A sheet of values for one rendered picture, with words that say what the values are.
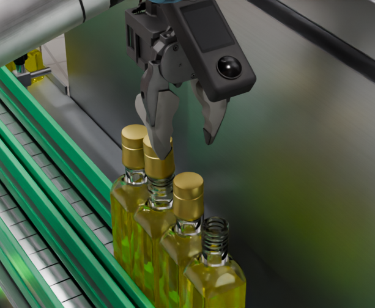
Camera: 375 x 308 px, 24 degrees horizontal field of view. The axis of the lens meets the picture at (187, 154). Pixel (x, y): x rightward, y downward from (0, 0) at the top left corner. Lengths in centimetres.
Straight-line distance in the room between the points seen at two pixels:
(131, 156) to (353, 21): 33
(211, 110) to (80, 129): 67
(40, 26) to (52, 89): 107
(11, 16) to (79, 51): 95
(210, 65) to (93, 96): 77
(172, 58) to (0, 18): 29
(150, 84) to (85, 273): 41
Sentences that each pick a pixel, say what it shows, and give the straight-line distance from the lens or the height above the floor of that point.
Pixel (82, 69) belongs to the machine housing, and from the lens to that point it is 159.
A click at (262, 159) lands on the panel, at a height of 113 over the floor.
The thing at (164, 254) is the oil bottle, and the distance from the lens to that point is 104.
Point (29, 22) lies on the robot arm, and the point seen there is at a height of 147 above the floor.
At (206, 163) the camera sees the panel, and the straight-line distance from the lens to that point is 120.
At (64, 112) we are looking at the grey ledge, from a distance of 163.
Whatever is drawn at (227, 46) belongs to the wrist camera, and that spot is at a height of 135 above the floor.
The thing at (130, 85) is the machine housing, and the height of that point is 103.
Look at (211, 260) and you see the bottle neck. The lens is 97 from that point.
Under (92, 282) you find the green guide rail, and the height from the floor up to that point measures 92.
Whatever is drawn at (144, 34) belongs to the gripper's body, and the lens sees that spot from 89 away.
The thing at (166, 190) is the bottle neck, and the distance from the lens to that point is 103.
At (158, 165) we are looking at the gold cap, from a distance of 101.
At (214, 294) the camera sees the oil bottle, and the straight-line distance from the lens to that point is 98.
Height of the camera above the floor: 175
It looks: 35 degrees down
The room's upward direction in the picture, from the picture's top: straight up
